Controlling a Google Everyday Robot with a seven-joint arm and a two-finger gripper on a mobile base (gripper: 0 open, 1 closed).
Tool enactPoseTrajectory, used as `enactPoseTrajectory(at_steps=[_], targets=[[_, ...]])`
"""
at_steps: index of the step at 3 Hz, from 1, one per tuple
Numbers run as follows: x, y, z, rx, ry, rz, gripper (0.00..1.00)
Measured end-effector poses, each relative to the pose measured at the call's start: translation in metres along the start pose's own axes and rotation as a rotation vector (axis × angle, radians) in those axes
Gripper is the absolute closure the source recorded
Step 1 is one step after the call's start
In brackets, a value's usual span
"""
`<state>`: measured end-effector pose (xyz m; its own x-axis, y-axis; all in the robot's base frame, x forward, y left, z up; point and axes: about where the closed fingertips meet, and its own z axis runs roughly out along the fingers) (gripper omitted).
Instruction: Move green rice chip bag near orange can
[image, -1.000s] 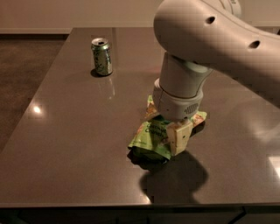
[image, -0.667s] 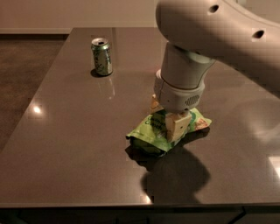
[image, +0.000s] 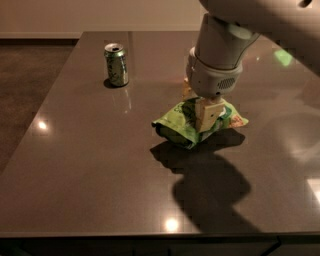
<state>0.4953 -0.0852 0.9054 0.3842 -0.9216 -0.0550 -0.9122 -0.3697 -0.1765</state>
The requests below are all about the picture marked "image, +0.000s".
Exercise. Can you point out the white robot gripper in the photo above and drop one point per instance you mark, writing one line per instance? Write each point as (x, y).
(210, 81)

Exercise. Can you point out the green rice chip bag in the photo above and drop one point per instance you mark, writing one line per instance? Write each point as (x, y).
(178, 124)

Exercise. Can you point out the green soda can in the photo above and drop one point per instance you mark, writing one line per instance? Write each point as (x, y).
(115, 56)

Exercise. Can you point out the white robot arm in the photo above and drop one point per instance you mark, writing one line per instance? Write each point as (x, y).
(229, 27)

